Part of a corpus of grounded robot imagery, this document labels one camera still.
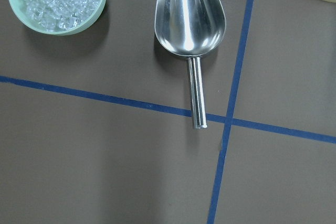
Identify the metal ice scoop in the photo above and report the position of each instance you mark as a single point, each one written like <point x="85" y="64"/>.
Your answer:
<point x="191" y="29"/>

